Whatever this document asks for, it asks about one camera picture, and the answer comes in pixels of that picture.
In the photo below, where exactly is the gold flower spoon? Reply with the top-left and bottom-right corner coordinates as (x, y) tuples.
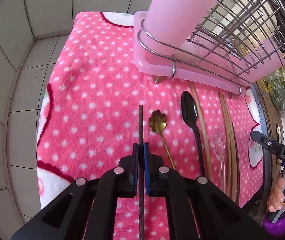
(148, 109), (176, 170)

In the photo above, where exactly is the metal wire rack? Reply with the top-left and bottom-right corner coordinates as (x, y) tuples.
(136, 0), (285, 95)

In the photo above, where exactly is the black plastic spoon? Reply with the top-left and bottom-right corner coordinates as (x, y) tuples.
(180, 90), (206, 176)

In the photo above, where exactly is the pink polka dot cloth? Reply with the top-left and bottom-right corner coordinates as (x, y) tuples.
(36, 11), (268, 240)

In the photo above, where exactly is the dark wooden chopstick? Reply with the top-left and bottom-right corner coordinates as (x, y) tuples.
(138, 105), (145, 240)

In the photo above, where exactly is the right hand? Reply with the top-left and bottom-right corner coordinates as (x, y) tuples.
(267, 174), (285, 213)

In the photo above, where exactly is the clear plastic spoon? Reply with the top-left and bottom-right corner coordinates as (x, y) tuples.
(213, 129), (226, 193)

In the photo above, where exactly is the light wooden chopstick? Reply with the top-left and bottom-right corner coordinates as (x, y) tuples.
(190, 81), (212, 180)

